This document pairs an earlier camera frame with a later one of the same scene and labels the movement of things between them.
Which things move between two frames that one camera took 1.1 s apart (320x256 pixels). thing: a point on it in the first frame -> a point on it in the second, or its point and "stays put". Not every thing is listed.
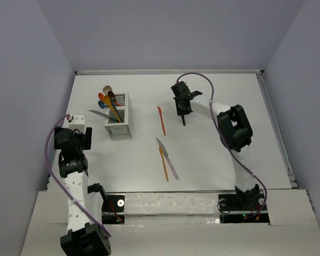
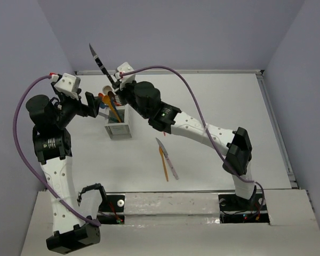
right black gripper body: [180, 110] -> [127, 93]
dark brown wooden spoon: [111, 94] stays put
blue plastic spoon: [102, 104] stays put
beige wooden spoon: [106, 89] stays put
